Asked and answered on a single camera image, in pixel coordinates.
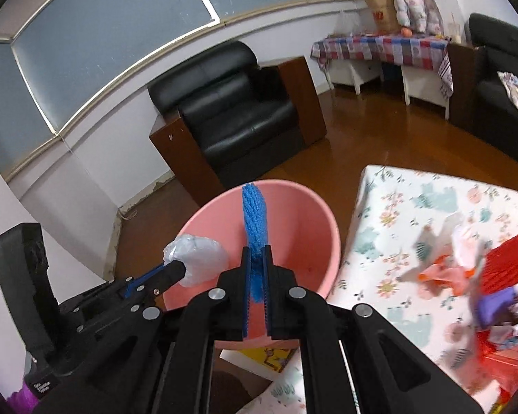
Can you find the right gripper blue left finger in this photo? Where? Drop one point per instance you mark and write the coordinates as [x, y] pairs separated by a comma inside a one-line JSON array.
[[246, 297]]

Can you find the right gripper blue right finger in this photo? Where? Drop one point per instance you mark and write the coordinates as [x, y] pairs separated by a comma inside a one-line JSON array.
[[266, 265]]

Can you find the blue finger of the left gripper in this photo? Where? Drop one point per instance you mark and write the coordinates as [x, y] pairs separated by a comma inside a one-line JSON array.
[[172, 273], [133, 283]]

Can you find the blue foam net sleeve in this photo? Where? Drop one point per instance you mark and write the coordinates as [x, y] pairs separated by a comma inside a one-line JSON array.
[[255, 223]]

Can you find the white plastic bag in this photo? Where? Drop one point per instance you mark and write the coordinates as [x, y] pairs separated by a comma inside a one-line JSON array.
[[204, 258]]

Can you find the orange white wrapper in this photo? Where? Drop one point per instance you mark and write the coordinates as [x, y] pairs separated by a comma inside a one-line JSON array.
[[446, 262]]

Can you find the purple felt cloth roll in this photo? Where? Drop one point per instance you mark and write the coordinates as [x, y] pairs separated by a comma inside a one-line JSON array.
[[489, 306]]

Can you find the red foam net sleeve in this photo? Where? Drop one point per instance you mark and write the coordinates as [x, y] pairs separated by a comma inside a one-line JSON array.
[[501, 268]]

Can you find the red plastic bag wad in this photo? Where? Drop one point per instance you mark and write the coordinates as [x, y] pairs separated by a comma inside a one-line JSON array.
[[500, 363]]

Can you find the yellow printed box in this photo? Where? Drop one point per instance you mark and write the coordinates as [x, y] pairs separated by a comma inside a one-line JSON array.
[[267, 363]]

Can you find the left black leather armchair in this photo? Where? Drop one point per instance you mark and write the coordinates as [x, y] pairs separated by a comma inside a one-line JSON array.
[[225, 119]]

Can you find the black leather armchair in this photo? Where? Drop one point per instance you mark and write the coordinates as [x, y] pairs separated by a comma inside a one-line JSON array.
[[225, 119], [480, 104]]

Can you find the floral bear tablecloth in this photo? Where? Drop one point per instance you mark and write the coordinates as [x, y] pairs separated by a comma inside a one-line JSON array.
[[404, 221]]

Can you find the white side table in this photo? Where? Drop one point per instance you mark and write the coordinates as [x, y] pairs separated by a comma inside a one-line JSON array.
[[413, 83]]

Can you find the clear plastic bag on table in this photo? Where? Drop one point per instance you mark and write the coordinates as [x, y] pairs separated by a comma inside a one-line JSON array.
[[348, 24]]

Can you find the plaid checkered tablecloth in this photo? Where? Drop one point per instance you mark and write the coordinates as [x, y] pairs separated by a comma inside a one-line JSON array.
[[425, 53]]

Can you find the right black leather armchair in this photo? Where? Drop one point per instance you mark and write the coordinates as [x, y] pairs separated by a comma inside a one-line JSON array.
[[480, 104]]

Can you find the orange fruit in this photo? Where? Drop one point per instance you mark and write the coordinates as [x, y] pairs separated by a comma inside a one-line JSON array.
[[406, 32]]

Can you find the brown paper bag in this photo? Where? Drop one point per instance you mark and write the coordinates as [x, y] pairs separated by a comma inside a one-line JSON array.
[[385, 16]]

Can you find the floral puffer jacket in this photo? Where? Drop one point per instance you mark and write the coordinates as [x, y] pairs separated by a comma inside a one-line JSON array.
[[421, 16]]

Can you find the white cup with straw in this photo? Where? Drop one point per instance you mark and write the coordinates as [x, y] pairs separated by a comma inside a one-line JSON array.
[[455, 29]]

